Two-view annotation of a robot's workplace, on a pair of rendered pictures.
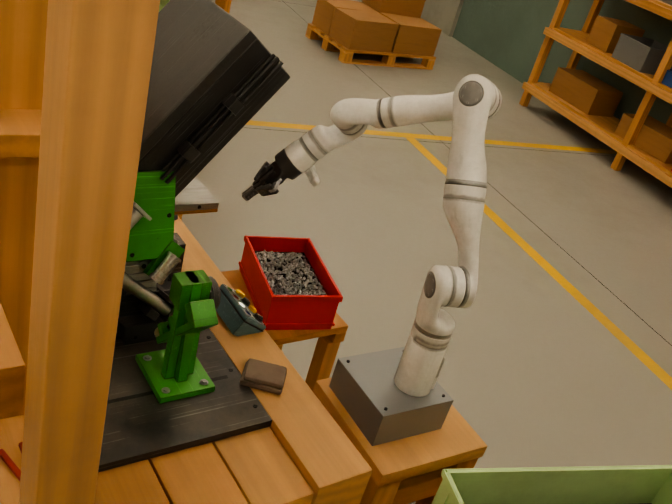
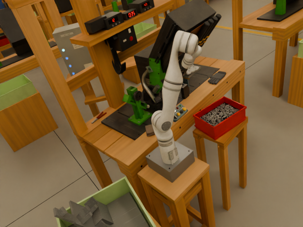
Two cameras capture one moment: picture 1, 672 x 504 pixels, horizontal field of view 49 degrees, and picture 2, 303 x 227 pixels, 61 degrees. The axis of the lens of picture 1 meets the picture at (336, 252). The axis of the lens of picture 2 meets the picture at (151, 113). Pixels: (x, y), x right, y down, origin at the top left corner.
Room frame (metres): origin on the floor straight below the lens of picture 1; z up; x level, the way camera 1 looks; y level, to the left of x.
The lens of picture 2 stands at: (1.46, -1.36, 2.06)
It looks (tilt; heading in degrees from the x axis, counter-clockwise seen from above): 35 degrees down; 93
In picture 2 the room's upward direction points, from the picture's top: 15 degrees counter-clockwise
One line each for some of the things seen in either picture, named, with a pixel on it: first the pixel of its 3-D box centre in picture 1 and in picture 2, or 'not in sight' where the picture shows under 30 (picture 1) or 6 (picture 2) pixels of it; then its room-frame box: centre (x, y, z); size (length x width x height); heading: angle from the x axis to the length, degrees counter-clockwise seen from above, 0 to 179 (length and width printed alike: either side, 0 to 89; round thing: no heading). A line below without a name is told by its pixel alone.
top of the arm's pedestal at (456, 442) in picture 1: (398, 418); (172, 171); (1.44, -0.27, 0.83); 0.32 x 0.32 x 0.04; 38
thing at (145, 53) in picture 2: not in sight; (157, 67); (1.49, 0.72, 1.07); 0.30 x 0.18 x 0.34; 41
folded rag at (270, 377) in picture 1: (264, 375); (151, 129); (1.35, 0.08, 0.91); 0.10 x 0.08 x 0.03; 92
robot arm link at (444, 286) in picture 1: (442, 300); (162, 126); (1.44, -0.26, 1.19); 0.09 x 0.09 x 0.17; 20
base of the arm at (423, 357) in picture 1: (422, 356); (167, 147); (1.44, -0.27, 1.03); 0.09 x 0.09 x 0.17; 41
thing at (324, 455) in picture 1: (195, 298); (191, 108); (1.69, 0.34, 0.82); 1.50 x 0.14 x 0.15; 41
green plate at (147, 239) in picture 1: (145, 209); (157, 70); (1.49, 0.45, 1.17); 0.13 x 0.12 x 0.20; 41
